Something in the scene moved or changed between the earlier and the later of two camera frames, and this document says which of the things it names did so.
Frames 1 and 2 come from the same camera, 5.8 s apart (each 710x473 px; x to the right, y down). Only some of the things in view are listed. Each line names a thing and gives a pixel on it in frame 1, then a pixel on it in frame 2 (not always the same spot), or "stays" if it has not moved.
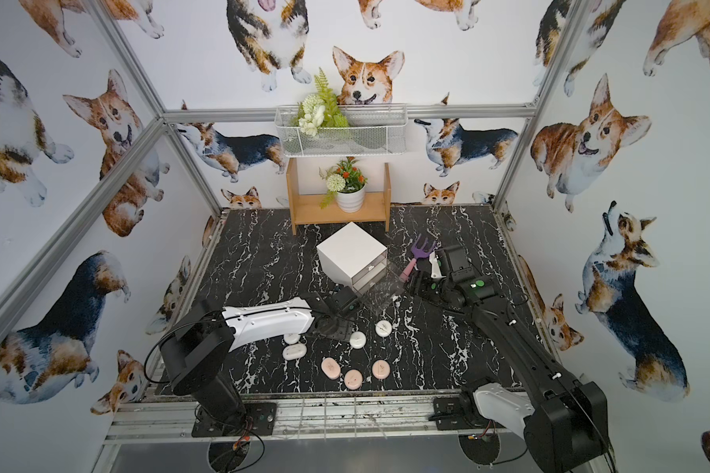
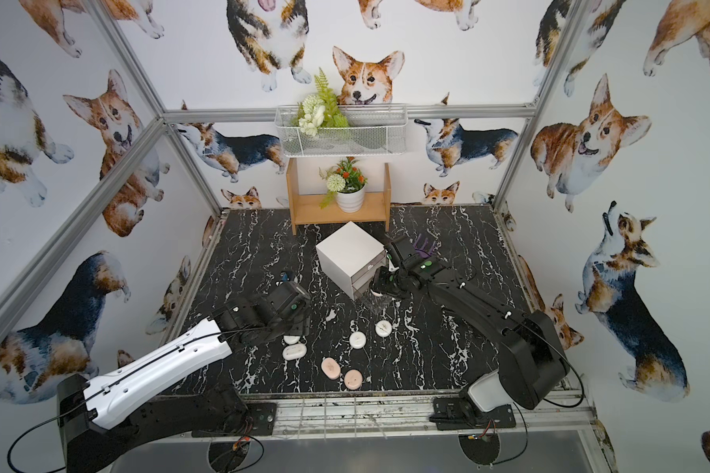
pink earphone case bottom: x=353 y=379 stays
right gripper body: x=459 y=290 → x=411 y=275
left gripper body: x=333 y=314 → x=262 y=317
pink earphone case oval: x=330 y=368 stays
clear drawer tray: x=382 y=293 stays
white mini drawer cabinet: x=353 y=257 stays
